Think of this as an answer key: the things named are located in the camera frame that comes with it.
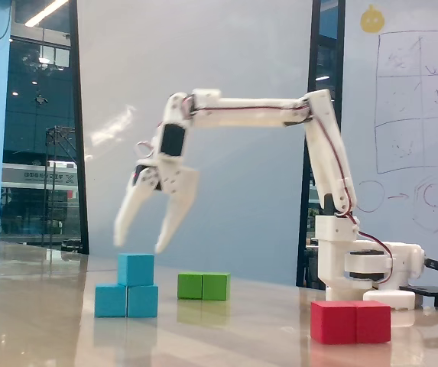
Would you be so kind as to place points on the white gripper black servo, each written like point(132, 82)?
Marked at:
point(173, 181)

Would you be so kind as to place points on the small blue cube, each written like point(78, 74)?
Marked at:
point(135, 269)

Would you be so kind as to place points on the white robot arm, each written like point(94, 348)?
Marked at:
point(249, 111)

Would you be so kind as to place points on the long green block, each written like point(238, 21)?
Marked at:
point(203, 286)

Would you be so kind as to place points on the long blue block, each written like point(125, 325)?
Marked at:
point(126, 302)

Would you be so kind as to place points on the long red block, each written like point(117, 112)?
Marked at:
point(350, 322)

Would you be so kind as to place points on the dark metal scaffold rack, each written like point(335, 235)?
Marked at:
point(50, 183)

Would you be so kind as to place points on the yellow round sticker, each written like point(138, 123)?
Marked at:
point(372, 20)

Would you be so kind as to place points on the narrow black window frame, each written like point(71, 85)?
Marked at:
point(79, 114)

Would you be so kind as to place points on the wide black window frame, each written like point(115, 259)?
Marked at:
point(312, 57)

